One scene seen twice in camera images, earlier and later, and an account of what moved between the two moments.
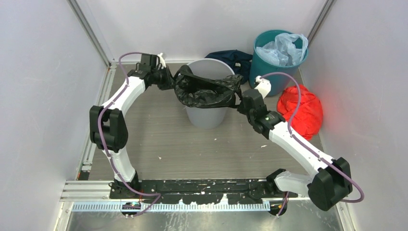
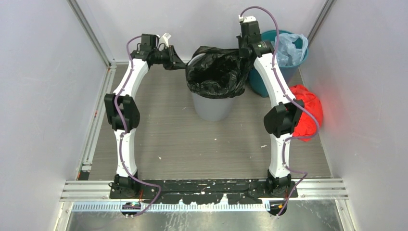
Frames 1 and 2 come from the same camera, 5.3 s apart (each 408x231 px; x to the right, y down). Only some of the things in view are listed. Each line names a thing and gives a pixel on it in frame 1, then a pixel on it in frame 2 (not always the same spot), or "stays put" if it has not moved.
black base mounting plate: [199, 191] stays put
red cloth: [309, 117] stays put
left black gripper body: [161, 78] -> [167, 58]
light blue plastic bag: [287, 49] stays put
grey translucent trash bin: [208, 118] -> [210, 109]
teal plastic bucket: [260, 66] stays put
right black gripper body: [242, 109] -> [241, 52]
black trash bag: [194, 91] -> [217, 73]
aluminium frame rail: [83, 188] stays put
